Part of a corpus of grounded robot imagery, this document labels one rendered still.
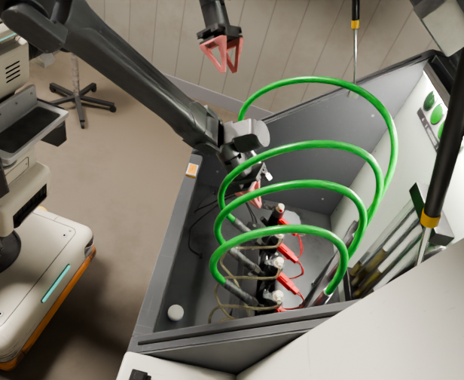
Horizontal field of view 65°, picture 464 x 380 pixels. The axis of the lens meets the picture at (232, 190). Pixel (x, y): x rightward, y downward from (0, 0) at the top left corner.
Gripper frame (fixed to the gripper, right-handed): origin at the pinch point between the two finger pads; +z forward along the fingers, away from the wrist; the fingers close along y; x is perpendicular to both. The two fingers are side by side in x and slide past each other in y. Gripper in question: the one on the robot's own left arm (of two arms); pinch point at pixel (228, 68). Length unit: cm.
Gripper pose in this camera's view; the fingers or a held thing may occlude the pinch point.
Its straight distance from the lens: 91.0
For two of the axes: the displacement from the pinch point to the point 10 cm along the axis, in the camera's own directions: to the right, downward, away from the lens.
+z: 2.5, 9.6, 1.3
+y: 5.7, -2.5, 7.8
